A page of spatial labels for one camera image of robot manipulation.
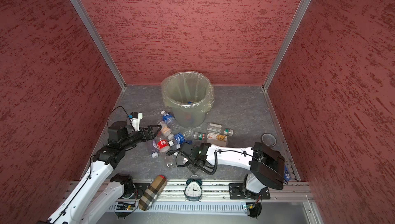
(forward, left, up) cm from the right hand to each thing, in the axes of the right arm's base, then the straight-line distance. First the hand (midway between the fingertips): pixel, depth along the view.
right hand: (196, 165), depth 80 cm
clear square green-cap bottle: (+22, -14, 0) cm, 26 cm away
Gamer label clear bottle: (+7, +23, +1) cm, 24 cm away
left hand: (+14, +20, +14) cm, 28 cm away
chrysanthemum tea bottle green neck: (+13, -12, +3) cm, 18 cm away
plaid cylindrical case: (-12, +21, +1) cm, 24 cm away
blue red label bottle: (+43, +5, +2) cm, 43 cm away
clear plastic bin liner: (+44, +5, +14) cm, 47 cm away
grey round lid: (+15, -45, -3) cm, 48 cm away
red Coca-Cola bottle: (+11, +19, +3) cm, 22 cm away
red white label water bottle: (+2, +6, +3) cm, 7 cm away
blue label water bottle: (+30, +17, -2) cm, 35 cm away
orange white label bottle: (+20, +18, +4) cm, 27 cm away
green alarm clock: (-11, +1, +1) cm, 11 cm away
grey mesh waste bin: (+30, +4, +3) cm, 30 cm away
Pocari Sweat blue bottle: (+15, +9, +3) cm, 18 cm away
